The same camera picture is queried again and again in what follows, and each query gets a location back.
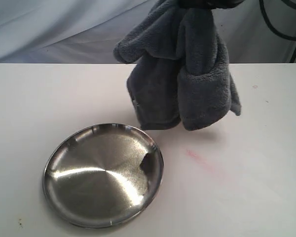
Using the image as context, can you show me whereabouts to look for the grey fluffy towel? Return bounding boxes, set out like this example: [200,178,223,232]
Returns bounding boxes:
[113,0,241,131]

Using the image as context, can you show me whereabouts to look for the round stainless steel plate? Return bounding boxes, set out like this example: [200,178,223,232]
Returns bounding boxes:
[42,123,164,229]

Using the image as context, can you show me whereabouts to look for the white backdrop cloth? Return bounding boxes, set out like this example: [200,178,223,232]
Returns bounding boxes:
[0,0,295,64]

